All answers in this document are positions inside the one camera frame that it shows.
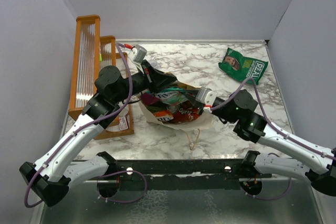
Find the orange snack packet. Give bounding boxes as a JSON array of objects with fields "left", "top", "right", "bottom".
[{"left": 153, "top": 110, "right": 174, "bottom": 123}]

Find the magenta snack packet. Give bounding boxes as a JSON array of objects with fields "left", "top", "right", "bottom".
[{"left": 141, "top": 93, "right": 160, "bottom": 109}]

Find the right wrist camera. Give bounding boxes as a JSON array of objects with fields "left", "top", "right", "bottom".
[{"left": 199, "top": 87, "right": 216, "bottom": 109}]

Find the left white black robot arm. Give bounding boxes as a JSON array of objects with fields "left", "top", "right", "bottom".
[{"left": 19, "top": 60, "right": 177, "bottom": 208}]

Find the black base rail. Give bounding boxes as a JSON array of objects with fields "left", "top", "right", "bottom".
[{"left": 86, "top": 150, "right": 274, "bottom": 192}]

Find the teal snack packet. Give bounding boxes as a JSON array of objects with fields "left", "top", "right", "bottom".
[{"left": 154, "top": 87, "right": 187, "bottom": 108}]

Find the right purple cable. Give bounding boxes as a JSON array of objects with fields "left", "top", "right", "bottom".
[{"left": 203, "top": 77, "right": 336, "bottom": 201}]

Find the beige paper bag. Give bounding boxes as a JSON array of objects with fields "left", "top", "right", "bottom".
[{"left": 138, "top": 76, "right": 215, "bottom": 151}]

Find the red white label card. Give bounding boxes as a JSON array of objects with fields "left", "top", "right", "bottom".
[{"left": 118, "top": 110, "right": 130, "bottom": 131}]

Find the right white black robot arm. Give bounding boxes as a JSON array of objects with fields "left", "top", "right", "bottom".
[{"left": 183, "top": 88, "right": 335, "bottom": 196}]

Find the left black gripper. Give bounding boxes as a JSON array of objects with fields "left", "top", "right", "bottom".
[{"left": 113, "top": 59, "right": 177, "bottom": 104}]

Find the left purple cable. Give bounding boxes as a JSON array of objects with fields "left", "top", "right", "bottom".
[{"left": 24, "top": 42, "right": 148, "bottom": 208}]

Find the small clear plastic cup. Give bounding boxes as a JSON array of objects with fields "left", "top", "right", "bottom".
[{"left": 151, "top": 61, "right": 159, "bottom": 68}]

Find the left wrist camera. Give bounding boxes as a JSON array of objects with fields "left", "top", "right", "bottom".
[{"left": 129, "top": 45, "right": 147, "bottom": 70}]

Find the green crisps bag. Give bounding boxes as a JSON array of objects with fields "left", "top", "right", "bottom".
[{"left": 218, "top": 48, "right": 268, "bottom": 85}]

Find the red snack packet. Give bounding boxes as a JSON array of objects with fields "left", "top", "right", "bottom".
[{"left": 170, "top": 107, "right": 200, "bottom": 124}]

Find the purple cable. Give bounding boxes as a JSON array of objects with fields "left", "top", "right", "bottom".
[
  {"left": 203, "top": 77, "right": 336, "bottom": 201},
  {"left": 24, "top": 42, "right": 148, "bottom": 208}
]

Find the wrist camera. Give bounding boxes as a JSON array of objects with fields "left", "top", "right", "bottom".
[
  {"left": 129, "top": 45, "right": 147, "bottom": 70},
  {"left": 199, "top": 87, "right": 216, "bottom": 109}
]

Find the wooden tiered display rack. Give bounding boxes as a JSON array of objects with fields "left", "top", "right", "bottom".
[{"left": 67, "top": 15, "right": 135, "bottom": 140}]

